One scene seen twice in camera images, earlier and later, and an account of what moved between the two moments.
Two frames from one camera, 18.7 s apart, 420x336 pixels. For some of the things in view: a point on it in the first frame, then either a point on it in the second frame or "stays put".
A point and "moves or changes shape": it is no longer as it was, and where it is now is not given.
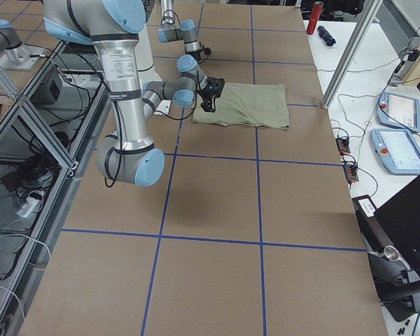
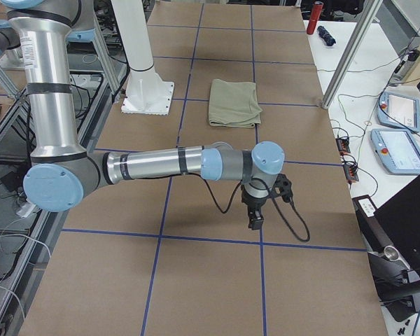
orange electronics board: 343,145 stays put
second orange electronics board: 351,172 stays put
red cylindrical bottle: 317,8 stays put
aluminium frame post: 368,15 stays put
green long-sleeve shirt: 257,105 moves or changes shape
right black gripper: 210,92 to 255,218
